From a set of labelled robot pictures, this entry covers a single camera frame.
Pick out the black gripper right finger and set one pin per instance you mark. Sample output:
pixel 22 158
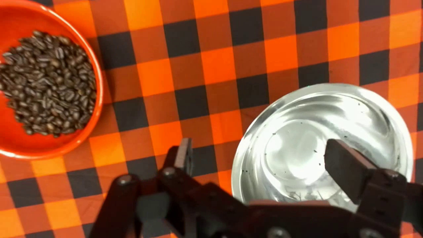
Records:
pixel 350 172

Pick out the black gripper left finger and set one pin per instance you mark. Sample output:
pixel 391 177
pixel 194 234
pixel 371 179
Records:
pixel 184 156

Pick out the stainless steel bowl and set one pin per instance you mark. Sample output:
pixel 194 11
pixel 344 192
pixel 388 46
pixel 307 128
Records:
pixel 291 146

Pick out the coffee beans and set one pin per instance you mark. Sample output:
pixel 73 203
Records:
pixel 47 84

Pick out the red bowl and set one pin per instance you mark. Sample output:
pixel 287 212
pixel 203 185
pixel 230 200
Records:
pixel 94 106

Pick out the red black checked tablecloth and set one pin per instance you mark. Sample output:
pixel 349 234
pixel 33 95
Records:
pixel 219 57

